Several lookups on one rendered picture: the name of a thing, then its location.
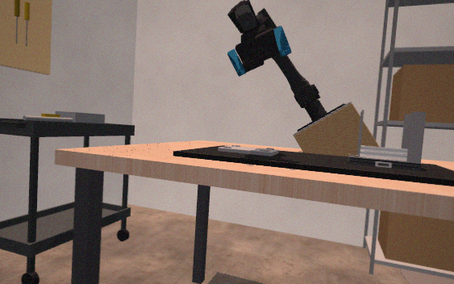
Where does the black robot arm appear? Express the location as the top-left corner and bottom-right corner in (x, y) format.
(227, 0), (344, 131)

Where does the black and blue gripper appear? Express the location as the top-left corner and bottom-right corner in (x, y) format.
(227, 26), (291, 76)

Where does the white well plate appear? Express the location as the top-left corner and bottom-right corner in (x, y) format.
(360, 145), (408, 156)
(360, 152), (407, 161)

